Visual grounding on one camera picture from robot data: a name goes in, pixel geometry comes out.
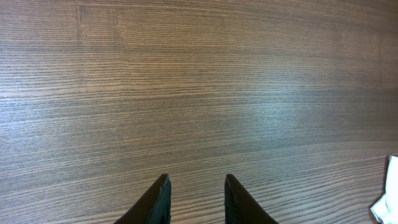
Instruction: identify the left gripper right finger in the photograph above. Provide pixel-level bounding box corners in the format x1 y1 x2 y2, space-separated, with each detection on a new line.
224 174 277 224

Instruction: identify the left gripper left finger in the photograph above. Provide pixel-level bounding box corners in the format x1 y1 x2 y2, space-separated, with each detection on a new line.
114 174 172 224

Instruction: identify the white t-shirt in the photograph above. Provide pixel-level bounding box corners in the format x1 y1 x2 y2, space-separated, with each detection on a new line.
371 156 397 224

